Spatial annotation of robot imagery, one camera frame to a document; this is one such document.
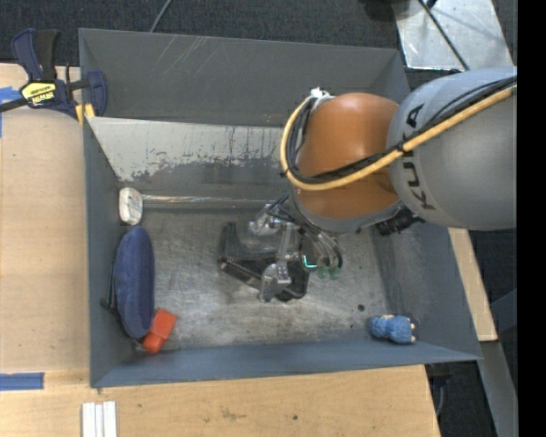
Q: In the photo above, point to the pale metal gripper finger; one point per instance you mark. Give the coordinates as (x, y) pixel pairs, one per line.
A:
(273, 278)

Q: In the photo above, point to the black stapler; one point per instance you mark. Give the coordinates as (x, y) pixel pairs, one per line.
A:
(241, 262)

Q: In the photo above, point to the blue toy animal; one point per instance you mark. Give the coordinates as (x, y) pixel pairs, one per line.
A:
(393, 328)

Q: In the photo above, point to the orange-red block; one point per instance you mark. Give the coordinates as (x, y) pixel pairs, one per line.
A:
(159, 330)

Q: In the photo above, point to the dark blue oval cushion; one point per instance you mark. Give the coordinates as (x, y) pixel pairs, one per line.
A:
(134, 280)

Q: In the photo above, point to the white oval packet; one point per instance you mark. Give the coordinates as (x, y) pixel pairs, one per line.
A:
(130, 205)

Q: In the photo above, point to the grey metal bin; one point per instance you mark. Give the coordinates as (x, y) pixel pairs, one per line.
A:
(236, 84)

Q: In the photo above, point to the black cylinder on white bracket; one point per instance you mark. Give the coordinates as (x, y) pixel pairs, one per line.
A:
(396, 224)

